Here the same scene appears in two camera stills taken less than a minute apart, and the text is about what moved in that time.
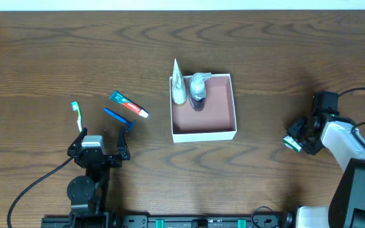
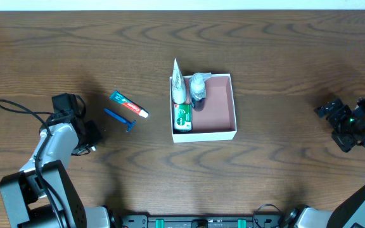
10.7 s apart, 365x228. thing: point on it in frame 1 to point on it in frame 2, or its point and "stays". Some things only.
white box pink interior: [217, 121] stays
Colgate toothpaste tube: [121, 99] stays
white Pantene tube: [179, 88] stays
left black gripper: [107, 159] to [91, 133]
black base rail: [168, 221] stays
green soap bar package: [291, 142] to [182, 117]
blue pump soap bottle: [198, 90] stays
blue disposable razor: [109, 112] stays
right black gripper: [301, 134] to [334, 118]
